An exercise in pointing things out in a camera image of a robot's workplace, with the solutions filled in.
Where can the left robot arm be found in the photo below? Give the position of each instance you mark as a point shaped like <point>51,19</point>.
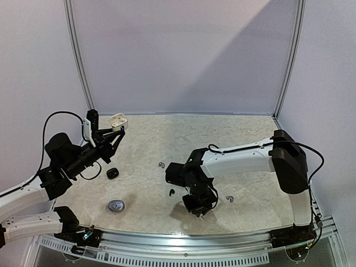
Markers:
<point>67,161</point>

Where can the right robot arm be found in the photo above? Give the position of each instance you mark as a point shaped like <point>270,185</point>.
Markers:
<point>279,154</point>

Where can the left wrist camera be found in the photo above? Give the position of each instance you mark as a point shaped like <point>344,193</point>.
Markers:
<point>89,126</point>

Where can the blue grey charging case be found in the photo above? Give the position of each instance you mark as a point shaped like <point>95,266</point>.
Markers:
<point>116,206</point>

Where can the white earbud charging case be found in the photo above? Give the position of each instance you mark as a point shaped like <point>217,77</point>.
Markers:
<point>118,122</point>

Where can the right aluminium frame post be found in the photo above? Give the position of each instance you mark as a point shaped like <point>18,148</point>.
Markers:
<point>300,9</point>

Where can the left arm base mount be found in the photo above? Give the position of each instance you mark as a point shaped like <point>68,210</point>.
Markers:
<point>80,235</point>

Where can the aluminium frame post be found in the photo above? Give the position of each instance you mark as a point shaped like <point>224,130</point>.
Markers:
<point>300,9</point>
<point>75,44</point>

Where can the black earbud left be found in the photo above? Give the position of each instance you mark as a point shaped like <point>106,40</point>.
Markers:
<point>171,192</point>

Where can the aluminium front rail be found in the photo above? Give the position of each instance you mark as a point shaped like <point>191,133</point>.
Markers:
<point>253,248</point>

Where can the black earbud charging case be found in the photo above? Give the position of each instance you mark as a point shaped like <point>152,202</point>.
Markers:
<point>112,173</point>

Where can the silver earbud pair right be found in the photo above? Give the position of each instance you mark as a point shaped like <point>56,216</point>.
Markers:
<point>230,199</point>

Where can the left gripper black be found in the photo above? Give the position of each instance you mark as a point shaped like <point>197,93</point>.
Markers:
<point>103,142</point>

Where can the left aluminium frame post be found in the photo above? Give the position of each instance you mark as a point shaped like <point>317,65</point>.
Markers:
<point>75,44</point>

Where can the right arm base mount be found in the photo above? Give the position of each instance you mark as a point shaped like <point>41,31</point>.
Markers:
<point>291,235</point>

